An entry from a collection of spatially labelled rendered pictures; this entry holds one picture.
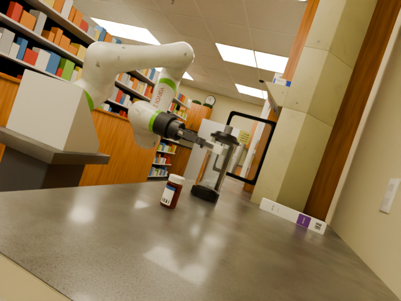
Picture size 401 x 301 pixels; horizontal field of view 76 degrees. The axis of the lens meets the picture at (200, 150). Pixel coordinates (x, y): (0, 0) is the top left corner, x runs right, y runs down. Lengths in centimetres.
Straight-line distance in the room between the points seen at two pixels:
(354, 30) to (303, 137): 57
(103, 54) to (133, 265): 84
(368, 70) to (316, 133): 59
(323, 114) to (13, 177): 132
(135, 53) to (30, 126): 48
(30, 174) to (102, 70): 45
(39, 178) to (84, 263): 73
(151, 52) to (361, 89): 117
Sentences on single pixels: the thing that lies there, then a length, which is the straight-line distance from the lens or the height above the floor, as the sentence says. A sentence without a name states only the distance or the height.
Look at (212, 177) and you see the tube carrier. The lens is 87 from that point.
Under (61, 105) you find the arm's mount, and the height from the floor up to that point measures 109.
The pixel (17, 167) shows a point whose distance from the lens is 111.
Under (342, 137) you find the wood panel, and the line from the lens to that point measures 166.
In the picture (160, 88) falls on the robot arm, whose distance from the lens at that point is 130.
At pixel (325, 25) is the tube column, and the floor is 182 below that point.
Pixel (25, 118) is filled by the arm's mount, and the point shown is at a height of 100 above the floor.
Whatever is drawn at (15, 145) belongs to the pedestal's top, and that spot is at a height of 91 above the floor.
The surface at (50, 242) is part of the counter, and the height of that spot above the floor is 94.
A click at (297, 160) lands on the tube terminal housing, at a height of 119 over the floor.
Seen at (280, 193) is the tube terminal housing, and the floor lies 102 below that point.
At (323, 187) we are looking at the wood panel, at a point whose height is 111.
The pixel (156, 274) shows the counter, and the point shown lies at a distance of 36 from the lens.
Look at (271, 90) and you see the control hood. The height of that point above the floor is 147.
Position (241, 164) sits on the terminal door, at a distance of 158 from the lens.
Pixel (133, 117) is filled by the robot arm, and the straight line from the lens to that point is 101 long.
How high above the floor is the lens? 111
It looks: 1 degrees down
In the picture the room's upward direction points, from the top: 19 degrees clockwise
